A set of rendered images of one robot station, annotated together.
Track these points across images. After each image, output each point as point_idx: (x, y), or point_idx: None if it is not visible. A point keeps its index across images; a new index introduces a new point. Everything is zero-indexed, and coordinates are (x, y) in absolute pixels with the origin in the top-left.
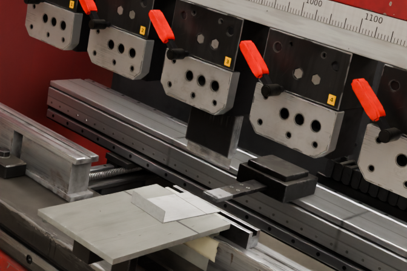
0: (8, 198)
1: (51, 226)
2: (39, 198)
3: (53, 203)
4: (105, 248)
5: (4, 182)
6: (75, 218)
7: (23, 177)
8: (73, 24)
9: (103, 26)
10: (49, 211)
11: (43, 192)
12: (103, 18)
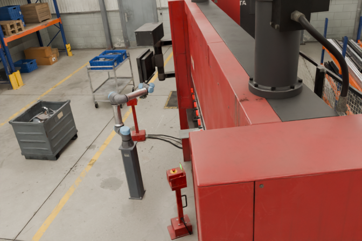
0: (190, 126)
1: None
2: (195, 126)
3: (196, 127)
4: (180, 136)
5: (193, 122)
6: (181, 132)
7: (196, 122)
8: (195, 99)
9: (194, 101)
10: (179, 130)
11: (196, 125)
12: (196, 100)
